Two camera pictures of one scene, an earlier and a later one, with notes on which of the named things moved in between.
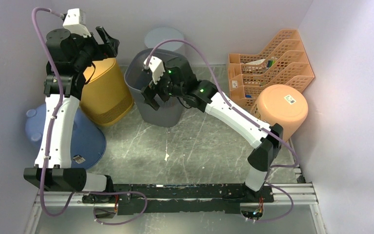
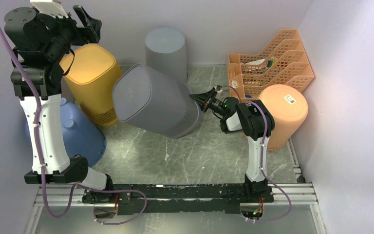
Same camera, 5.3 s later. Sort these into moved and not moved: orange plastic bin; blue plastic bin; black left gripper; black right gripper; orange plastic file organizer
Moved: black right gripper; black left gripper
Not moved: orange plastic bin; blue plastic bin; orange plastic file organizer
